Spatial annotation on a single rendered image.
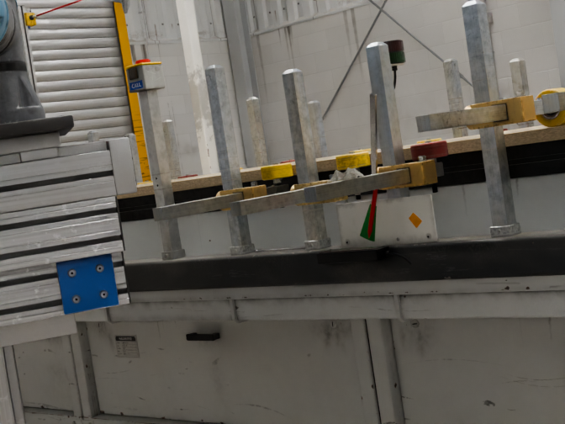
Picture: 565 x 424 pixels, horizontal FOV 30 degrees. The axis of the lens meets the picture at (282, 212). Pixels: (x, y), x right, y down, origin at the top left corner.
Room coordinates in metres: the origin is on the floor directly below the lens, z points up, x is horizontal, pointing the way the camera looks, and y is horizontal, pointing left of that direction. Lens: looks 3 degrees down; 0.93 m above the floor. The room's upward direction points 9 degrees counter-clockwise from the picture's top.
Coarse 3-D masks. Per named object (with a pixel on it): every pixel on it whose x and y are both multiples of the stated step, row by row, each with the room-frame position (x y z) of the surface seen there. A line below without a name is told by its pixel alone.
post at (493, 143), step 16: (464, 16) 2.11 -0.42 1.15; (480, 16) 2.10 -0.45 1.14; (480, 32) 2.09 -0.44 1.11; (480, 48) 2.09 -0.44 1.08; (480, 64) 2.10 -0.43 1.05; (480, 80) 2.10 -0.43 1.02; (480, 96) 2.10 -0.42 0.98; (496, 96) 2.11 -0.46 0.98; (496, 128) 2.10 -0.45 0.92; (496, 144) 2.09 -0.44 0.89; (496, 160) 2.09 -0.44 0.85; (496, 176) 2.10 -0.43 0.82; (496, 192) 2.10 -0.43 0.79; (496, 208) 2.10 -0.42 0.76; (512, 208) 2.11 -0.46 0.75; (496, 224) 2.11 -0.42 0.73; (512, 224) 2.10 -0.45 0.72
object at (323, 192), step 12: (408, 168) 2.23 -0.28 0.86; (348, 180) 2.08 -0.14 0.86; (360, 180) 2.10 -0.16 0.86; (372, 180) 2.13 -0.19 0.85; (384, 180) 2.16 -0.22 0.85; (396, 180) 2.19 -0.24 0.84; (408, 180) 2.22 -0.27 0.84; (312, 192) 2.01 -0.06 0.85; (324, 192) 2.02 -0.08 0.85; (336, 192) 2.05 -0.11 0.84; (348, 192) 2.07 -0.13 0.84; (360, 192) 2.10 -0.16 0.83
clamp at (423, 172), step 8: (432, 160) 2.24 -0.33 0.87; (384, 168) 2.27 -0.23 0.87; (392, 168) 2.26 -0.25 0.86; (400, 168) 2.24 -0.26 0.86; (416, 168) 2.22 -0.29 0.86; (424, 168) 2.21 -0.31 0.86; (432, 168) 2.23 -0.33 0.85; (416, 176) 2.22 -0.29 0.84; (424, 176) 2.21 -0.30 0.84; (432, 176) 2.23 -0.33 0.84; (400, 184) 2.25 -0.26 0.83; (408, 184) 2.23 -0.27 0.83; (416, 184) 2.22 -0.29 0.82; (424, 184) 2.21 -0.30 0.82
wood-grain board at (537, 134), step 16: (528, 128) 2.79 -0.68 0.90; (544, 128) 2.24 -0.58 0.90; (560, 128) 2.19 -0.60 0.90; (416, 144) 3.16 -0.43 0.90; (448, 144) 2.38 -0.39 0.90; (464, 144) 2.35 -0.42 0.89; (480, 144) 2.32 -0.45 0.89; (512, 144) 2.27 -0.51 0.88; (320, 160) 2.75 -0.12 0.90; (208, 176) 3.14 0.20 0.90; (256, 176) 2.79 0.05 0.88; (144, 192) 3.11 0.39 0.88
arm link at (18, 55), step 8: (8, 0) 1.69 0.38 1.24; (16, 0) 1.72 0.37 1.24; (16, 8) 1.72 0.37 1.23; (16, 16) 1.70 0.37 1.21; (16, 24) 1.68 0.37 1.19; (16, 32) 1.68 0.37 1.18; (16, 40) 1.69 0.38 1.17; (8, 48) 1.67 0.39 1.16; (16, 48) 1.69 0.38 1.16; (0, 56) 1.67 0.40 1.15; (8, 56) 1.68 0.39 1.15; (16, 56) 1.69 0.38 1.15
